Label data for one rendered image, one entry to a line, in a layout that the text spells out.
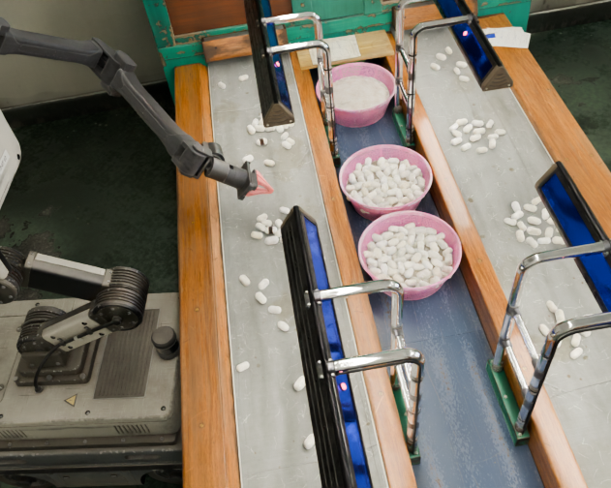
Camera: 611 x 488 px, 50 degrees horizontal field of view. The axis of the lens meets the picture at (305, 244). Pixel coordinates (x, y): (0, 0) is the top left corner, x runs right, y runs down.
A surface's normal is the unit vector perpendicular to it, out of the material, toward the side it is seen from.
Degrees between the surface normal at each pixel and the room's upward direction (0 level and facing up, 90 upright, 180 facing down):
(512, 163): 0
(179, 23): 90
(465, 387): 0
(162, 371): 1
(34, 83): 90
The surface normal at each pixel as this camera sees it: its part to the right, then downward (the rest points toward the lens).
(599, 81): -0.09, -0.65
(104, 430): 0.00, 0.76
